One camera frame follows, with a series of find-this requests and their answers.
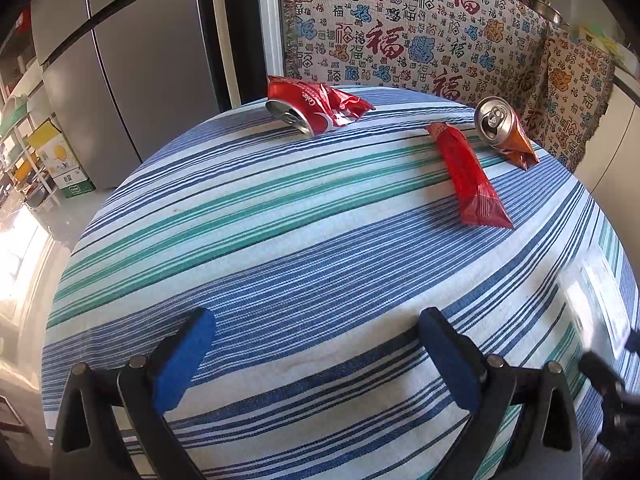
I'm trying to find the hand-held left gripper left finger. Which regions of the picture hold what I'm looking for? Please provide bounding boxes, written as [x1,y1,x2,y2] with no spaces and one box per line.
[50,306,218,480]

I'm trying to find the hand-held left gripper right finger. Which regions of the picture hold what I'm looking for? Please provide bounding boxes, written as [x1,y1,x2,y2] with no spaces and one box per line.
[417,306,586,480]

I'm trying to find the clear plastic container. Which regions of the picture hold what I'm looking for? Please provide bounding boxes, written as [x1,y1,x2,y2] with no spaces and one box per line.
[556,247,633,356]

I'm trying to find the striped blue green tablecloth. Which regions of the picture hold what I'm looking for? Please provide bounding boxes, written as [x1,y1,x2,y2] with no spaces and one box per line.
[40,85,638,480]

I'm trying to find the red snack wrapper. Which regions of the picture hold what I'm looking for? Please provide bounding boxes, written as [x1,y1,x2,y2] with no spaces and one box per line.
[426,121,516,231]

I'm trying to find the white cabinet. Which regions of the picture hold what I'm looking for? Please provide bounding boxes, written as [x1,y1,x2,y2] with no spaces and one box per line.
[575,55,640,206]

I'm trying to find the cardboard box with green base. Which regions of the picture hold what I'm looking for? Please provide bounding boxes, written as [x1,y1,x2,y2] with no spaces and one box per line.
[27,120,97,199]

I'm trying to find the crushed orange soda can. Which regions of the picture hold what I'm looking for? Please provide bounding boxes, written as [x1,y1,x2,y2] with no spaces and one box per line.
[474,96,541,171]

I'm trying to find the printed blanket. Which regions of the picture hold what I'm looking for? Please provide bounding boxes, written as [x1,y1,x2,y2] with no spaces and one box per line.
[277,0,551,121]
[520,27,617,173]

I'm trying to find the crushed red soda can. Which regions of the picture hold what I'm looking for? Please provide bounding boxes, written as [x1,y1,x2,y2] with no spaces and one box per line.
[265,75,376,137]

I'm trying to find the grey refrigerator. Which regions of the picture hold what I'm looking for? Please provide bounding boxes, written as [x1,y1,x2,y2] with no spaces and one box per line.
[30,0,241,191]

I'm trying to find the pale yellow packet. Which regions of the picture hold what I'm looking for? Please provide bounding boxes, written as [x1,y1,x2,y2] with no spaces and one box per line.
[575,22,631,58]

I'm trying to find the storage shelf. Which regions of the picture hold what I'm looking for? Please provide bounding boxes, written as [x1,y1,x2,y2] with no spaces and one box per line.
[0,5,41,131]

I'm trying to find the steel cooking pot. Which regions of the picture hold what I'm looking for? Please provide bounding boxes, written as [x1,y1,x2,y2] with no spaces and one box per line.
[520,0,571,28]

